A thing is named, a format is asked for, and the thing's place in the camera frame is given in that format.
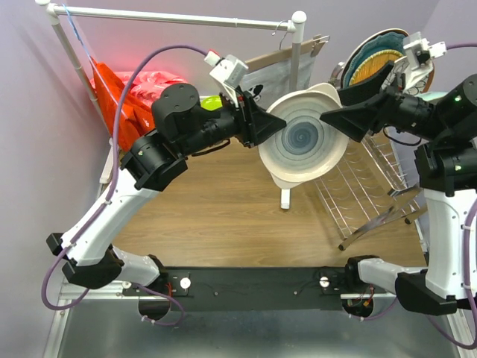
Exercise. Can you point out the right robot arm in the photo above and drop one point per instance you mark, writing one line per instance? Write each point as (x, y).
(446, 165)

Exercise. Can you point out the brown rim floral plate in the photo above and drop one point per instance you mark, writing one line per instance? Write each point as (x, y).
(416, 80)

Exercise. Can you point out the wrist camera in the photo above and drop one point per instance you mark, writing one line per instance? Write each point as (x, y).
(420, 53)
(227, 72)

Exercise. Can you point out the teal scalloped plate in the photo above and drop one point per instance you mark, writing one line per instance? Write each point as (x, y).
(372, 48)

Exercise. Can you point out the large floral ceramic plate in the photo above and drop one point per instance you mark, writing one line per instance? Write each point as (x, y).
(350, 56)

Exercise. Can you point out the orange garment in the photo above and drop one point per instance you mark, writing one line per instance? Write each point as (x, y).
(135, 119)

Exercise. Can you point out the lime green plate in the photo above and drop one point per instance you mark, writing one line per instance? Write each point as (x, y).
(211, 103)

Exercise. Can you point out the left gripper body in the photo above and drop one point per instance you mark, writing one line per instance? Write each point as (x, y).
(230, 118)

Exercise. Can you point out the grey panda towel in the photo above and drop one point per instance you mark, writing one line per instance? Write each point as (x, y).
(270, 83)

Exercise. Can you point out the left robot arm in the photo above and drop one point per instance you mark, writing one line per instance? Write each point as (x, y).
(182, 129)

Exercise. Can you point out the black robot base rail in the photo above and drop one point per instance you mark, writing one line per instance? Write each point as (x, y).
(259, 288)

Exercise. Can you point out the white clothes rack frame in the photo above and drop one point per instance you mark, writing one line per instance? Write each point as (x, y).
(293, 26)

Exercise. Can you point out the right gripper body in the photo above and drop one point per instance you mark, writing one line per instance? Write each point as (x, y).
(414, 115)

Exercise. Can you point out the woven bamboo plate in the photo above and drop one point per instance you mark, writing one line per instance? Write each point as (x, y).
(372, 64)

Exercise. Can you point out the white striped plate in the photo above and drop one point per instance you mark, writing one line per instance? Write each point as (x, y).
(306, 148)

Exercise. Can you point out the light blue divided tray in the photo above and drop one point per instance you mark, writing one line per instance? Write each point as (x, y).
(432, 97)

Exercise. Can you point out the pink plastic bag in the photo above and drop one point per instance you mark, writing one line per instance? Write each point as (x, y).
(149, 85)

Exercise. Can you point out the metal dish rack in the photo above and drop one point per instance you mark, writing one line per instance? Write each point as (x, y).
(369, 188)

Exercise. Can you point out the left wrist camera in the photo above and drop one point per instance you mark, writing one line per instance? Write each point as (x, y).
(227, 72)

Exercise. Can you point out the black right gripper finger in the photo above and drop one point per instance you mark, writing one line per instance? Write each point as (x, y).
(368, 93)
(357, 120)

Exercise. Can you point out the blue wire hanger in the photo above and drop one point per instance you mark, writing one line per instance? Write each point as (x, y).
(92, 63)

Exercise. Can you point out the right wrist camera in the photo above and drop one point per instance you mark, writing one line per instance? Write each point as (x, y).
(420, 53)

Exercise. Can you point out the beige clip hanger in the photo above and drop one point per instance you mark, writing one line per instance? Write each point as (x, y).
(310, 47)

